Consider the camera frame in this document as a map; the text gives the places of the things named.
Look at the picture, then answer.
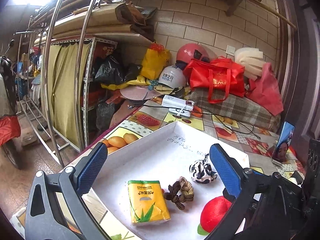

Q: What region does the white helmet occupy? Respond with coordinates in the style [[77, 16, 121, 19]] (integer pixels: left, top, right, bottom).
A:
[[158, 66, 187, 89]]

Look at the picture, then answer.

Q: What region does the yellow curtain shelf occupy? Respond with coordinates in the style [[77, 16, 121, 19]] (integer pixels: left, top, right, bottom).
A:
[[47, 43, 79, 146]]

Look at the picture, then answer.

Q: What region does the cream foam roll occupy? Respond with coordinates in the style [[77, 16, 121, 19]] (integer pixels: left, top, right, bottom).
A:
[[234, 47, 266, 81]]

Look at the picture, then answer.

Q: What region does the black plastic bag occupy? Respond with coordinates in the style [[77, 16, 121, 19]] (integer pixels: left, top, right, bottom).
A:
[[93, 53, 142, 85]]

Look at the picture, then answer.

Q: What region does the red apple plush toy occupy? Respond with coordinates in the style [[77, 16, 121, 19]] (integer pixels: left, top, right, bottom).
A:
[[197, 196, 232, 236]]

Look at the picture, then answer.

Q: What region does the dark red fabric bag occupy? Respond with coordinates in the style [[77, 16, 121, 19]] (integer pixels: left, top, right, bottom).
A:
[[245, 62, 284, 116]]

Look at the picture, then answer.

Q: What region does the smartphone on stand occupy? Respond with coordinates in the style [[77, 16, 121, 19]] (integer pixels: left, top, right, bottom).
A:
[[272, 121, 295, 163]]

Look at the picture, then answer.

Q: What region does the pink helmet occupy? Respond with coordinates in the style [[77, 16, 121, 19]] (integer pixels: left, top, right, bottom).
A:
[[176, 43, 209, 63]]

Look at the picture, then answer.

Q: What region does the metal clothes rack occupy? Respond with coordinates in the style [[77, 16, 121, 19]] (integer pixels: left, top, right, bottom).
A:
[[19, 0, 117, 167]]

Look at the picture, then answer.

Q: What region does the black cable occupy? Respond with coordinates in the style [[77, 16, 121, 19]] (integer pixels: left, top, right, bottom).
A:
[[128, 103, 256, 136]]

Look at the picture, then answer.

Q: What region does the yellow tissue pack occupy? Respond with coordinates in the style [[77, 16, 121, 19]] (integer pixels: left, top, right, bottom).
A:
[[128, 180, 171, 225]]

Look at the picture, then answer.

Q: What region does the red tote bag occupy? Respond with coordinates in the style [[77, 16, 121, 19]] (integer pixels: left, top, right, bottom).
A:
[[183, 57, 245, 104]]

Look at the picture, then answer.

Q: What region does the white shallow box tray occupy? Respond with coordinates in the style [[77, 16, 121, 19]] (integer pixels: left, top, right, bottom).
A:
[[93, 122, 249, 239]]

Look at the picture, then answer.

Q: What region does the yellow shopping bag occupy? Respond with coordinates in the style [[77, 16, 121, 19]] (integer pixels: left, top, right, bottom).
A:
[[140, 43, 171, 80]]

